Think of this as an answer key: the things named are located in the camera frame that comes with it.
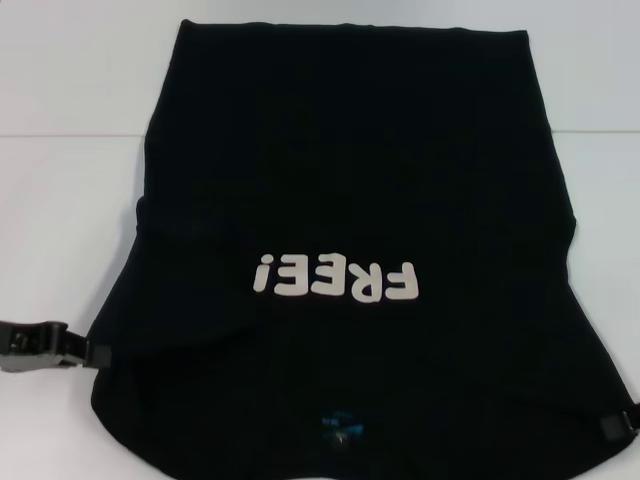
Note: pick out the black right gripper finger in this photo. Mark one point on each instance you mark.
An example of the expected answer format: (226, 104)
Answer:
(612, 428)

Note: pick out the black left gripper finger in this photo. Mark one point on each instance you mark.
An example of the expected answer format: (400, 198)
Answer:
(100, 356)
(72, 361)

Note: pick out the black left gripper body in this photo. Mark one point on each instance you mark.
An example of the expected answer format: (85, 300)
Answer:
(30, 347)

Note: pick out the black shirt with FREE print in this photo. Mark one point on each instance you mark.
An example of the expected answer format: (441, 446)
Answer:
(325, 150)

